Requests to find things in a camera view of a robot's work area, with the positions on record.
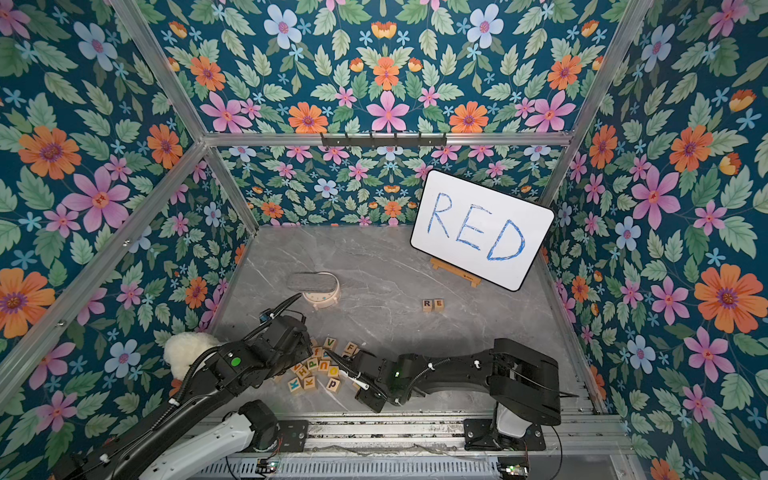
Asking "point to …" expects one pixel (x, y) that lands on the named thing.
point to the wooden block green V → (329, 343)
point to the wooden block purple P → (333, 385)
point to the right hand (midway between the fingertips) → (367, 385)
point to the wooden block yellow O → (333, 371)
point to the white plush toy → (181, 349)
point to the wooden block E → (439, 304)
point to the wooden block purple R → (427, 305)
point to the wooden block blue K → (295, 386)
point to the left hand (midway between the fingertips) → (312, 347)
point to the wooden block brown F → (351, 349)
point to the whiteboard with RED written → (478, 232)
